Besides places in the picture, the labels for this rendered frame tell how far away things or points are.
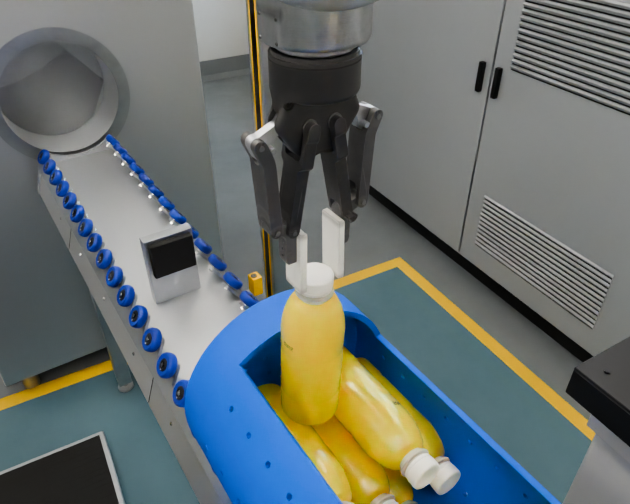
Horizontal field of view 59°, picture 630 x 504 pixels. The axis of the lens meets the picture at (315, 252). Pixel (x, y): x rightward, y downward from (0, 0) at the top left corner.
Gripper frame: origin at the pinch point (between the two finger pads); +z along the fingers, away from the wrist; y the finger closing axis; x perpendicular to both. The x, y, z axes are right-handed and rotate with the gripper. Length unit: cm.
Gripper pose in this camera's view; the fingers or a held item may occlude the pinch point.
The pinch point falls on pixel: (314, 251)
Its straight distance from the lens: 56.1
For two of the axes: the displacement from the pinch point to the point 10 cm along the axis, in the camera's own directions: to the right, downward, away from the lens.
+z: 0.0, 8.1, 5.9
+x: 5.5, 4.9, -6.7
